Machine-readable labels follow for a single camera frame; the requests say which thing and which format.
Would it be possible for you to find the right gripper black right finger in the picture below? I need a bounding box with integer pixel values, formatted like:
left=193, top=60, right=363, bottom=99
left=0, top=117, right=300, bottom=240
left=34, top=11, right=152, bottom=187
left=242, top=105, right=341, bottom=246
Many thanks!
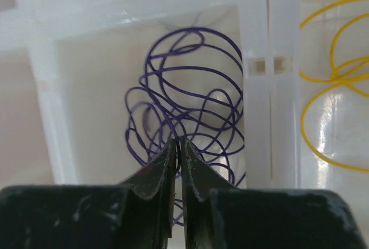
left=181, top=139, right=363, bottom=248

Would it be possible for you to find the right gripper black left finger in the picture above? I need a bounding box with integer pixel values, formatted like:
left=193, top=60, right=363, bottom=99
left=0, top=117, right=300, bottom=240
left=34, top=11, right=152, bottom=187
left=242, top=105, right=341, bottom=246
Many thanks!
left=1, top=139, right=176, bottom=248

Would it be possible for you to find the purple cable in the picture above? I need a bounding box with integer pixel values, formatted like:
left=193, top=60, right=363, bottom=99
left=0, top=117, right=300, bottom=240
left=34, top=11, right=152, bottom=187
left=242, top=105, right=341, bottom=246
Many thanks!
left=124, top=25, right=247, bottom=227

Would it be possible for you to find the white compartment organizer tray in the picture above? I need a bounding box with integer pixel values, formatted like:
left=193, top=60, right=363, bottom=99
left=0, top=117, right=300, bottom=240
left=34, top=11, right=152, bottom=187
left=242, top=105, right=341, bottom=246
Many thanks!
left=0, top=0, right=369, bottom=192

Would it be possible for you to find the yellow cable in tray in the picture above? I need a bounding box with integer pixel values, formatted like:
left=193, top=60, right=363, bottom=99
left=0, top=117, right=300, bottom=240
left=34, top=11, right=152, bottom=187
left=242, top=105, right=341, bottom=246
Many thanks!
left=299, top=0, right=369, bottom=172

